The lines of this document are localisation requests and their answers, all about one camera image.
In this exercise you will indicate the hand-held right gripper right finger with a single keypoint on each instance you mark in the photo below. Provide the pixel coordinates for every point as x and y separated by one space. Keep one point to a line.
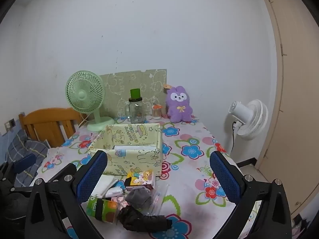
225 179

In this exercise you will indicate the beige door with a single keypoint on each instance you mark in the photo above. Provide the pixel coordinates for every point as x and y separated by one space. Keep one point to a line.
296 104

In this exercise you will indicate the pink packet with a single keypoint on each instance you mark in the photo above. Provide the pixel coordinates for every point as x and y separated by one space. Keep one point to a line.
121 203

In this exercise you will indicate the clear plastic bag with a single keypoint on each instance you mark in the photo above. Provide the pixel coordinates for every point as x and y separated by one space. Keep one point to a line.
159 199

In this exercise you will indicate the wooden headboard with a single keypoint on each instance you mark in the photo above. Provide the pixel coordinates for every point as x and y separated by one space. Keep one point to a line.
47 122

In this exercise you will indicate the yellow cartoon fabric storage box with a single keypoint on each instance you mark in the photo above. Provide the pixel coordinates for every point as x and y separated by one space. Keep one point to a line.
139 154

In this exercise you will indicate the floral tablecloth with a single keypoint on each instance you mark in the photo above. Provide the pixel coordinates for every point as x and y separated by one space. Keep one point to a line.
189 169

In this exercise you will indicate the white standing fan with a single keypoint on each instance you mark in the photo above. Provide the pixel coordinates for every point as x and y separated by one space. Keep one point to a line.
246 119

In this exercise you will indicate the small white packet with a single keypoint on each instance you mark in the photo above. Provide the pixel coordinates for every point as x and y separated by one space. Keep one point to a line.
114 192

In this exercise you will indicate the wall socket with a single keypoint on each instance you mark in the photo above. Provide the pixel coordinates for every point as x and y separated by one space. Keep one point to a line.
11 123

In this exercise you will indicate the purple plush bunny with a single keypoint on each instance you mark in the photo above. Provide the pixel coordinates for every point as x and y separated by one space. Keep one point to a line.
178 104

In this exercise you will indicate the white printed cloth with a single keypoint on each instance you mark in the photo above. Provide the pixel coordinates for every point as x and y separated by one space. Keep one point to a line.
54 154

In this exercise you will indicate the green plastic cup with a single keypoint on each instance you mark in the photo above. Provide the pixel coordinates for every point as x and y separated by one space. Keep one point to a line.
135 93

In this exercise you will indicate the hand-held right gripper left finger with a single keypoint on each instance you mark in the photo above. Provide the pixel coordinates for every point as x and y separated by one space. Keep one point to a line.
92 176

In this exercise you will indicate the colourful cartoon small box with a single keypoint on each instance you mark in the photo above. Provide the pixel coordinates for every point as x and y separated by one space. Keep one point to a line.
140 179

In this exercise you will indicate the cotton swab container orange lid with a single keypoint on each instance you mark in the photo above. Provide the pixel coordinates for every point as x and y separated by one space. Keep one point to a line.
156 112

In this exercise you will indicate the green cartoon patterned board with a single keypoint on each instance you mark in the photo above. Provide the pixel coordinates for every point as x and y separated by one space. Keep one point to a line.
139 82

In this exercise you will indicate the white folded cloth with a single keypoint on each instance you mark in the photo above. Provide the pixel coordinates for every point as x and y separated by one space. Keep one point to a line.
132 147

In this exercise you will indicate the glass jar mug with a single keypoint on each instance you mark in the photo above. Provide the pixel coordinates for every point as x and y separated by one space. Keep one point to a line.
135 112

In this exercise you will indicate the green desk fan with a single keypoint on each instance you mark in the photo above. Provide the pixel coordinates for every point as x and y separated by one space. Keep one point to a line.
84 94

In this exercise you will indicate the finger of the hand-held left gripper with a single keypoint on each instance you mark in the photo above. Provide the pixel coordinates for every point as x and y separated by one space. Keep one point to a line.
23 163

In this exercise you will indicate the blue plaid pillow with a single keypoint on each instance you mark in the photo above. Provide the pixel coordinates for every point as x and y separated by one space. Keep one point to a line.
27 151

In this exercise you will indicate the grey sock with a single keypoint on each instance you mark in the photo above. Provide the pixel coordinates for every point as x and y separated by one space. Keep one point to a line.
139 198

